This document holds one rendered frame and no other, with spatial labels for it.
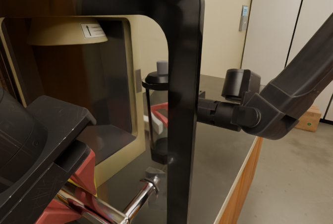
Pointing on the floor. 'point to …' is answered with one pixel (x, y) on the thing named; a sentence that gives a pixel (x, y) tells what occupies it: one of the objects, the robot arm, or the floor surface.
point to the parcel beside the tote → (309, 119)
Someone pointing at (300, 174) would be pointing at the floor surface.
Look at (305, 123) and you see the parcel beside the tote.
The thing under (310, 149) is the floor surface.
